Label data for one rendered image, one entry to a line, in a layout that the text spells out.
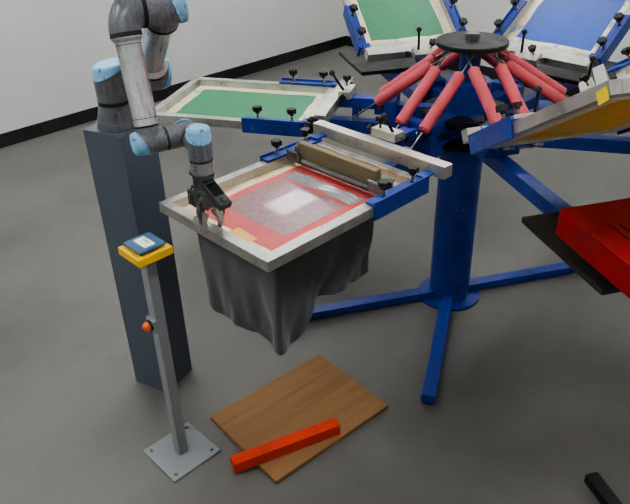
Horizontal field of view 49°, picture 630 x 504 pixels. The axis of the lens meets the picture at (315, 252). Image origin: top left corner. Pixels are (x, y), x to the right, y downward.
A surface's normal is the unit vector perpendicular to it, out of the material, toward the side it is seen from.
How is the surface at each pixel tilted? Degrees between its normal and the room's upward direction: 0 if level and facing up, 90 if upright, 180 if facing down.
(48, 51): 90
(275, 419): 0
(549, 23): 32
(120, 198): 90
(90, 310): 0
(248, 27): 90
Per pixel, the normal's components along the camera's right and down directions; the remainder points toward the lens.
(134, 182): 0.88, 0.22
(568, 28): -0.40, -0.52
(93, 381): -0.03, -0.85
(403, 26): 0.11, -0.46
